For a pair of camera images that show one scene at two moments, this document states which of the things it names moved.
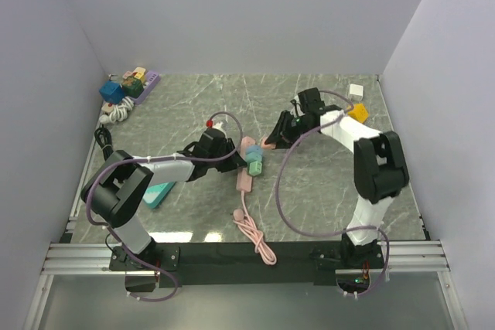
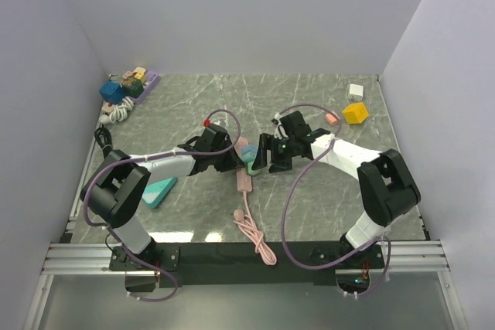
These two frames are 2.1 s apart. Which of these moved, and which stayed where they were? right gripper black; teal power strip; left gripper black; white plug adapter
Moved: right gripper black
Stayed: white plug adapter; left gripper black; teal power strip
